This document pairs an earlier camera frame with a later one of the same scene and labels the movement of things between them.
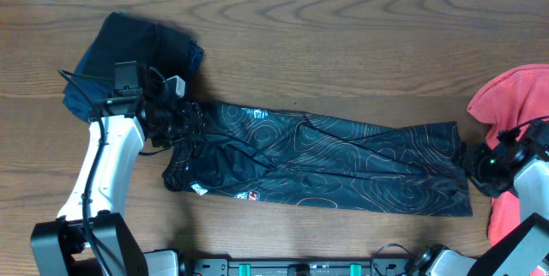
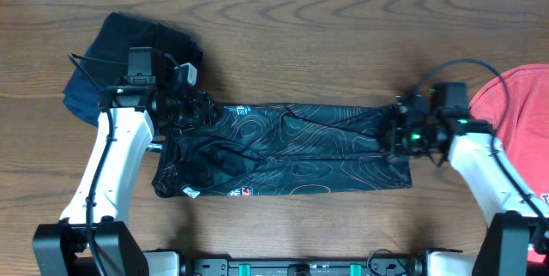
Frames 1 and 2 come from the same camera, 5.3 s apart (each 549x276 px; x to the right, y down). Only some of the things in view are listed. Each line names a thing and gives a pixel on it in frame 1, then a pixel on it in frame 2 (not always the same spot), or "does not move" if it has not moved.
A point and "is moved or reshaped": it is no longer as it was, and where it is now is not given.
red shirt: [510, 103] does not move
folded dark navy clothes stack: [122, 38] does not move
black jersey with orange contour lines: [262, 153] is moved or reshaped
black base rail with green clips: [299, 267] does not move
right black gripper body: [487, 171] to [414, 140]
